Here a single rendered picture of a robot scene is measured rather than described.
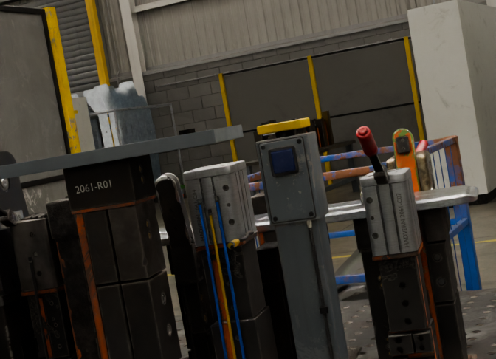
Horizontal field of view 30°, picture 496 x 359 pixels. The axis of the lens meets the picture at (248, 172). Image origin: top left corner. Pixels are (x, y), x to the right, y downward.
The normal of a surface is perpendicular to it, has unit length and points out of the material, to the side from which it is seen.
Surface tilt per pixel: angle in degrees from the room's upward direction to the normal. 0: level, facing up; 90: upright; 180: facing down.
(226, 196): 90
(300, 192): 90
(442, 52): 90
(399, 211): 90
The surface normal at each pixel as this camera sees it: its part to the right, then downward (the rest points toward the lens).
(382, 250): -0.26, 0.10
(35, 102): 0.93, -0.14
